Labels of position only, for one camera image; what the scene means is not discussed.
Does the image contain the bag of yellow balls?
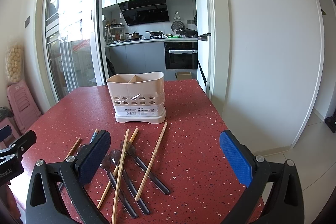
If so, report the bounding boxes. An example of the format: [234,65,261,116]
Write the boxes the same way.
[5,43,24,85]

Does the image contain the beige plastic utensil holder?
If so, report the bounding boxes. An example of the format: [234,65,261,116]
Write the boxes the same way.
[107,72,166,124]

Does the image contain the blue patterned bamboo chopstick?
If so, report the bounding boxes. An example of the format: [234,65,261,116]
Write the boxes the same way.
[90,128,98,144]

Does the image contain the black wok pan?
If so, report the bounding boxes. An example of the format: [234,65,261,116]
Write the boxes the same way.
[175,28,197,38]

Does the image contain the plain bamboo chopstick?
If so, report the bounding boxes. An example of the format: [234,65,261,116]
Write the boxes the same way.
[66,138,81,158]

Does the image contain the orange dotted bamboo chopstick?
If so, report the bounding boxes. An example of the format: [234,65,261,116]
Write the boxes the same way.
[97,128,139,209]

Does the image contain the dark translucent plastic spoon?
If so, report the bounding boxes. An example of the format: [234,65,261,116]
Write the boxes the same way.
[126,141,170,195]

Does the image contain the long bamboo chopstick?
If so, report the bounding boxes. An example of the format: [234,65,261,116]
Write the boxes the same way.
[111,129,129,224]

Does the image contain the pink plastic stool stack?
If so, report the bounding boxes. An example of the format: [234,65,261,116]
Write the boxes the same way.
[1,80,42,148]

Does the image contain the glass sliding door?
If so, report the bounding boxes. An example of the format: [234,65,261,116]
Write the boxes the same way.
[43,0,102,101]

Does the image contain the cardboard box on floor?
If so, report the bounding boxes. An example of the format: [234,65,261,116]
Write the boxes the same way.
[175,72,193,81]

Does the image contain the black built-in oven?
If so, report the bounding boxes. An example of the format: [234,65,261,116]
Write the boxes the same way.
[165,41,198,70]

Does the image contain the grey lower kitchen cabinets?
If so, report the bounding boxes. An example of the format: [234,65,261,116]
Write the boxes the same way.
[105,42,166,74]

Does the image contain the black range hood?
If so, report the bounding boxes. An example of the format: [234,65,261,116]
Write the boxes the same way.
[118,0,170,26]

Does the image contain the white refrigerator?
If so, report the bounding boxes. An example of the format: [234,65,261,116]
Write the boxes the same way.
[194,0,211,98]

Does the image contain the dark brown plastic spoon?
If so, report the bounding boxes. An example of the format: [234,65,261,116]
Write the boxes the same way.
[100,154,138,218]

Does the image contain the cooking pot on stove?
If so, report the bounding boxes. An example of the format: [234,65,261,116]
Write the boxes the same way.
[126,32,142,41]

